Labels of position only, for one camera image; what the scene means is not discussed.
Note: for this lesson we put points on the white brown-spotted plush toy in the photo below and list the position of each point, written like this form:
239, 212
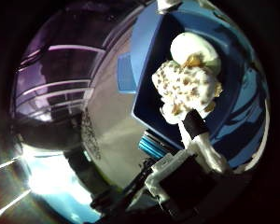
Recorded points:
183, 87

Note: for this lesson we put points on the metal window railing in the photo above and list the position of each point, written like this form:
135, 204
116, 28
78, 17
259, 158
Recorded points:
62, 84

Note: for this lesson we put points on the plain white plush toy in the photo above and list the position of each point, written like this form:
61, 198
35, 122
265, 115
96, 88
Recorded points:
189, 46

